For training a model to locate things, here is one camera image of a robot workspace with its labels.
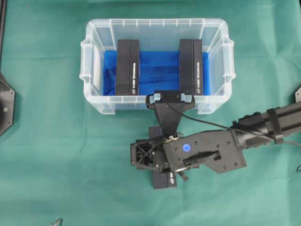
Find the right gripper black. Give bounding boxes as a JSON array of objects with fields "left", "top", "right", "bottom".
[{"left": 130, "top": 134, "right": 200, "bottom": 181}]

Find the black realsense box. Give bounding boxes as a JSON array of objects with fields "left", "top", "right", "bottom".
[
  {"left": 115, "top": 40, "right": 140, "bottom": 96},
  {"left": 179, "top": 39, "right": 204, "bottom": 96},
  {"left": 148, "top": 126, "right": 177, "bottom": 190}
]

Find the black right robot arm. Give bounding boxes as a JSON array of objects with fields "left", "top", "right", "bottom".
[{"left": 130, "top": 103, "right": 301, "bottom": 181}]

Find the blue cloth in case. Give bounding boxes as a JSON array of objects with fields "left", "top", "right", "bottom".
[{"left": 102, "top": 49, "right": 211, "bottom": 97}]

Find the clear plastic storage case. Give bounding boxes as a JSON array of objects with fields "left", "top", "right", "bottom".
[{"left": 79, "top": 18, "right": 236, "bottom": 115}]

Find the small dark tool tip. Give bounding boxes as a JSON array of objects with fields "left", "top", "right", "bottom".
[{"left": 49, "top": 216, "right": 63, "bottom": 226}]

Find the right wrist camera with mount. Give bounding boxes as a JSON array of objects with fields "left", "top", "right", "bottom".
[{"left": 145, "top": 90, "right": 195, "bottom": 137}]

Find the black camera cable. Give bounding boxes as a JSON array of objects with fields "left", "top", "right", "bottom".
[{"left": 164, "top": 101, "right": 301, "bottom": 146}]

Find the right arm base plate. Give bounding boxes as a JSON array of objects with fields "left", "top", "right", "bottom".
[{"left": 295, "top": 87, "right": 301, "bottom": 103}]

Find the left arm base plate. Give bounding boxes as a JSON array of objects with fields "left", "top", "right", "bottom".
[{"left": 0, "top": 74, "right": 15, "bottom": 135}]

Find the black frame bar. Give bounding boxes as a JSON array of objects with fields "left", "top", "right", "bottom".
[{"left": 0, "top": 0, "right": 7, "bottom": 58}]

